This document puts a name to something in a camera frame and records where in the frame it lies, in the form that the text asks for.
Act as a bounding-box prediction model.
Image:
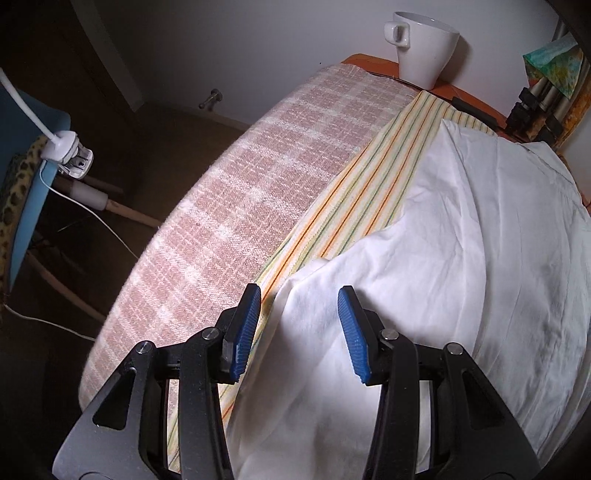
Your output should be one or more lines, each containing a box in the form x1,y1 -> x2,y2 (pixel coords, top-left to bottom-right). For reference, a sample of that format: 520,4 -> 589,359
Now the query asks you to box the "leopard print cushion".
0,138 -> 47,296

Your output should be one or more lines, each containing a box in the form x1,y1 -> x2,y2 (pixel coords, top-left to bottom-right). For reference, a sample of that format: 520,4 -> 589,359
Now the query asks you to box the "blue chair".
0,85 -> 162,324

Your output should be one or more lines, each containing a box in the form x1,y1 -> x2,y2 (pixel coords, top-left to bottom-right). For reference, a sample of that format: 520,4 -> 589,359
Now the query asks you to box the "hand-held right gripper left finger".
52,284 -> 262,480

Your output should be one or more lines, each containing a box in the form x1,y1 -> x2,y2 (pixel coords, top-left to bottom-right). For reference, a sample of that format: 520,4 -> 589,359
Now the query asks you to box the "pink plaid blanket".
78,65 -> 416,411

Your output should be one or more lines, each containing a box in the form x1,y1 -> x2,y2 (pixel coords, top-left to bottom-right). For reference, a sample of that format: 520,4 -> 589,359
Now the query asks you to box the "yellow striped cloth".
166,90 -> 499,476

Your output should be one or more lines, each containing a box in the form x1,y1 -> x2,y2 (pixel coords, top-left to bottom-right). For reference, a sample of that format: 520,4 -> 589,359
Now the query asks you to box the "colourful painted cloth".
523,37 -> 583,99

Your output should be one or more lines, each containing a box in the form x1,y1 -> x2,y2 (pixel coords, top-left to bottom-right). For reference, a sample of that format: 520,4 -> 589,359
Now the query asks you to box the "thin white cable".
39,161 -> 139,259

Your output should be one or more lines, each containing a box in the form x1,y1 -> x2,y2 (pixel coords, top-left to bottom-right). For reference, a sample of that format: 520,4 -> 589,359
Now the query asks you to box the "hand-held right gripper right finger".
338,285 -> 541,480

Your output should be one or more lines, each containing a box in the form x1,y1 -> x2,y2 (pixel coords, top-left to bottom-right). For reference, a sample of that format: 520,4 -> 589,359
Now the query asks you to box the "white clip-on charger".
44,130 -> 95,178

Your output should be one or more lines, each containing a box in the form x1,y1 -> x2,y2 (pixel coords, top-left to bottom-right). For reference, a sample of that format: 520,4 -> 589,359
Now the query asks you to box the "white shirt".
226,119 -> 591,480

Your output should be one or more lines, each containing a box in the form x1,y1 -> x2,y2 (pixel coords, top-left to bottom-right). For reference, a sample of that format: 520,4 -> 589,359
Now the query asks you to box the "white cup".
385,11 -> 461,90

